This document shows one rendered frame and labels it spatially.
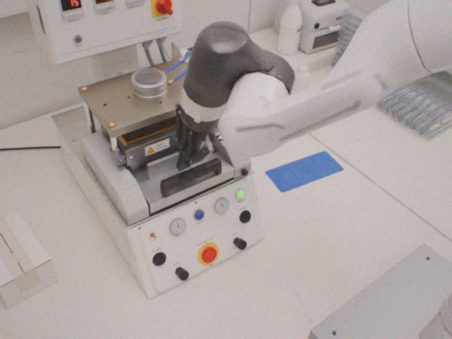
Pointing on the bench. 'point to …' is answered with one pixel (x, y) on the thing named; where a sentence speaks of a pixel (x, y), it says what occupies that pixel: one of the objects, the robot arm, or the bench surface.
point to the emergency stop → (208, 254)
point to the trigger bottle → (290, 29)
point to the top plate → (136, 97)
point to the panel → (198, 235)
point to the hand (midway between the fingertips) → (185, 159)
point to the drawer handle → (215, 165)
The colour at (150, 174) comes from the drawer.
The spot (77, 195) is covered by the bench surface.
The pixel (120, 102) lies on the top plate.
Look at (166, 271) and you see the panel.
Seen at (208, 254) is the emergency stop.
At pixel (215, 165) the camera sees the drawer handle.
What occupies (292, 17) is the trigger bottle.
